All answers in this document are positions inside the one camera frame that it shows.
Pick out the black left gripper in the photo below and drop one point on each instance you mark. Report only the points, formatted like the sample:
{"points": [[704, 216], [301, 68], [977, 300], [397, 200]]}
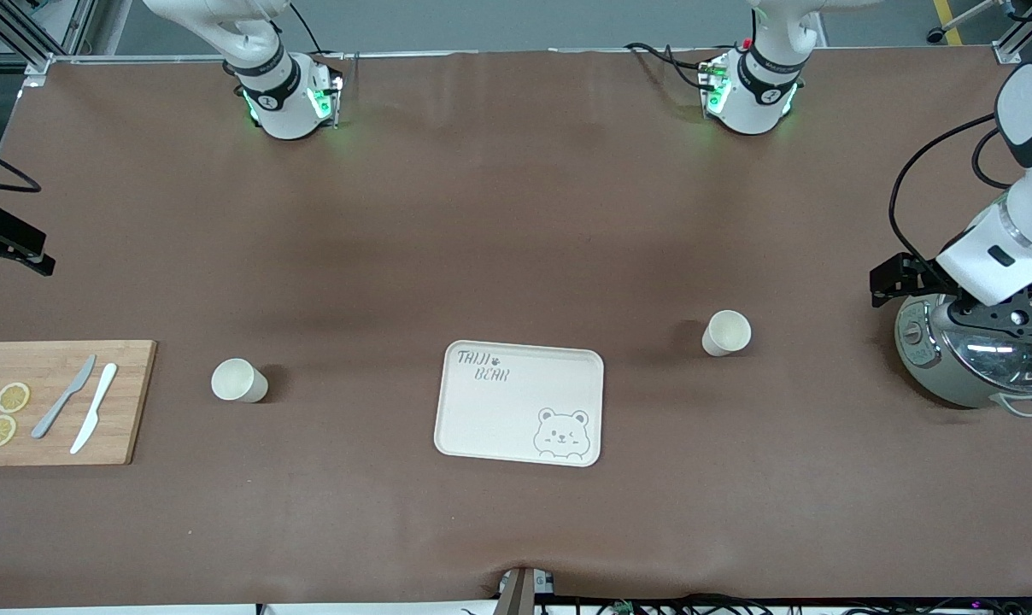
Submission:
{"points": [[910, 272]]}

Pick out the white plastic cup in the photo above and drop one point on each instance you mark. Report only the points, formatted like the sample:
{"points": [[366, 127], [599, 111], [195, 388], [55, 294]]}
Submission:
{"points": [[234, 380], [728, 331]]}

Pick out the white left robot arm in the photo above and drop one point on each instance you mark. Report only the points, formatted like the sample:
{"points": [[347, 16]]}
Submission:
{"points": [[755, 94]]}

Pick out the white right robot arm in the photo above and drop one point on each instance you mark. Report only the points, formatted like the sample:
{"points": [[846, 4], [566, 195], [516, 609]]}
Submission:
{"points": [[285, 102]]}

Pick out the cream tray with bear print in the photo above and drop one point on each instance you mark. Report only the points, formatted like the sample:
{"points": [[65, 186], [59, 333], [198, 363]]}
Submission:
{"points": [[499, 410]]}

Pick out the glass cooker lid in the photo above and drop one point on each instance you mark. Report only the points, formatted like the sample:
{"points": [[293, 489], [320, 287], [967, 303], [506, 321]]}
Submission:
{"points": [[994, 363]]}

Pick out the grey rice cooker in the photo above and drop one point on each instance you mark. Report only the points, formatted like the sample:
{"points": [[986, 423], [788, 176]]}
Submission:
{"points": [[926, 359]]}

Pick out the black caster wheel stand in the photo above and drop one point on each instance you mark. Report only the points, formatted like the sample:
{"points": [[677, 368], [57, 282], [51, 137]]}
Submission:
{"points": [[935, 35]]}

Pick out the brown table cover sheet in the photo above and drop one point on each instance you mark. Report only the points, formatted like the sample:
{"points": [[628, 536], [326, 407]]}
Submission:
{"points": [[516, 213]]}

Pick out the bamboo cutting board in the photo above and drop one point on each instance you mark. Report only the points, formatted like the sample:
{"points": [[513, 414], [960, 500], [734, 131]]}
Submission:
{"points": [[131, 410]]}

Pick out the white plastic knife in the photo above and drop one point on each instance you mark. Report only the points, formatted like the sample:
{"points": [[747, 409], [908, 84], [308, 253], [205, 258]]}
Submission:
{"points": [[94, 408]]}

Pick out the grey plastic knife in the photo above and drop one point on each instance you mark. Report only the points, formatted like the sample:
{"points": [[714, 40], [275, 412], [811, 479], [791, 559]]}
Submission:
{"points": [[48, 418]]}

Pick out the aluminium frame profile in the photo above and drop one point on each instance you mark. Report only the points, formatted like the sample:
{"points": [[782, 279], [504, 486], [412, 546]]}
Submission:
{"points": [[1007, 51], [38, 60]]}

